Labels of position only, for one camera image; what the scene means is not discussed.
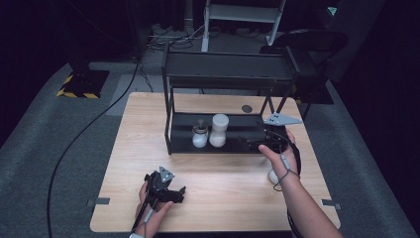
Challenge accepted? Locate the black chair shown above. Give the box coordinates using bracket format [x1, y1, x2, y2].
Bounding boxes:
[260, 29, 350, 121]

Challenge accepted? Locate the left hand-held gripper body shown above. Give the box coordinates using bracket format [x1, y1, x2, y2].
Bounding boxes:
[144, 166, 175, 204]

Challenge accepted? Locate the white step stool frame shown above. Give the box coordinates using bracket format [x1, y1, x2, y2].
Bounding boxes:
[200, 0, 287, 53]

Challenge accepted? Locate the left gripper cable with grey plug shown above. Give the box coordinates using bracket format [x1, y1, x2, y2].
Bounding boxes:
[130, 194, 157, 238]

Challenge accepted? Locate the silver-lidded glass shaker jar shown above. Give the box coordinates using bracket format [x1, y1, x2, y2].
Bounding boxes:
[191, 119, 210, 149]

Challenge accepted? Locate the long black floor cable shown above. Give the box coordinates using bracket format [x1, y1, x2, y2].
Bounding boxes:
[47, 58, 142, 238]

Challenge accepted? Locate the yellow-black striped stand base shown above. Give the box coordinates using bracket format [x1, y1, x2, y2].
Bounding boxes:
[55, 68, 110, 100]

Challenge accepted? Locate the grey tape strip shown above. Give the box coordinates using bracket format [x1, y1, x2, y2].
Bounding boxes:
[86, 196, 111, 208]
[321, 198, 342, 210]

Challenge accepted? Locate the gripper cable with grey plug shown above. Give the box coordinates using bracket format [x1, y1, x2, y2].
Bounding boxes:
[130, 194, 157, 238]
[272, 132, 303, 238]

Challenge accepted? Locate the black two-tier metal rack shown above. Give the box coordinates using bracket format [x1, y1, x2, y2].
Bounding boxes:
[160, 42, 302, 157]

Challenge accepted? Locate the white-lidded jar of white powder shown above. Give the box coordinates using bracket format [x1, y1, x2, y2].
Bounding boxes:
[267, 168, 281, 185]
[208, 113, 230, 149]

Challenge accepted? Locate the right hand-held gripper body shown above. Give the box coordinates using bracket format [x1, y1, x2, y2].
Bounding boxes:
[257, 112, 303, 155]

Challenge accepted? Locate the person's right hand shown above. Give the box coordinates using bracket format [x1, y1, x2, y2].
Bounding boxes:
[258, 128, 300, 186]

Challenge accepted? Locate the power strip with tangled cables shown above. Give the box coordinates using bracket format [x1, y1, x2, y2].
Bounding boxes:
[147, 23, 204, 53]

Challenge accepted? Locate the right gripper cable with grey plug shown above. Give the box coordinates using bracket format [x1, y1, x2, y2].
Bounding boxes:
[272, 132, 303, 238]

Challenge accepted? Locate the person's left hand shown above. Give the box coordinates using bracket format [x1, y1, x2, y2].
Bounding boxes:
[134, 180, 174, 238]

